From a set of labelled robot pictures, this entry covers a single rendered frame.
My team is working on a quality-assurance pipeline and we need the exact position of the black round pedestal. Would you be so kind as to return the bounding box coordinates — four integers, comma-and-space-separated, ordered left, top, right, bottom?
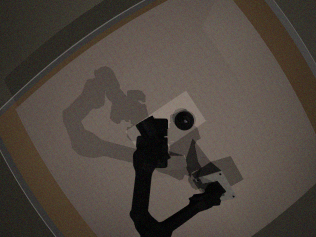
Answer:
175, 111, 194, 131

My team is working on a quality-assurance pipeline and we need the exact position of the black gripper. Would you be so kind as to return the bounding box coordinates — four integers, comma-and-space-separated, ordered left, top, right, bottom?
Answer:
154, 118, 168, 168

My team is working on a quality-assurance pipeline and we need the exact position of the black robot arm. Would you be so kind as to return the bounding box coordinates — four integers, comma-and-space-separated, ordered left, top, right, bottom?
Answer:
129, 116, 226, 237

